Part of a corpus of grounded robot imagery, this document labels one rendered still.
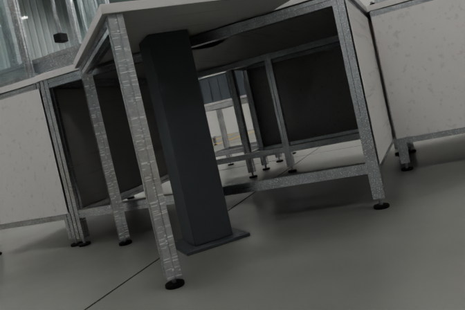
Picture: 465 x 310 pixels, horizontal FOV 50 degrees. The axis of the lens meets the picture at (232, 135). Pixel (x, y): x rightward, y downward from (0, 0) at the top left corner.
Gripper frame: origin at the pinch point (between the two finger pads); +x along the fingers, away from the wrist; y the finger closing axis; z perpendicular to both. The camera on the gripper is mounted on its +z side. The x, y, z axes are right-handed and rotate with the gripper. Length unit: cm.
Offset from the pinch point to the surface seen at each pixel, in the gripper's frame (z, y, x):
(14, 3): -5, 81, -27
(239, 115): 44, 30, 121
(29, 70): -28, 82, -1
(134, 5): -82, -23, -40
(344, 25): -45, -72, 12
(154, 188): -119, -17, -1
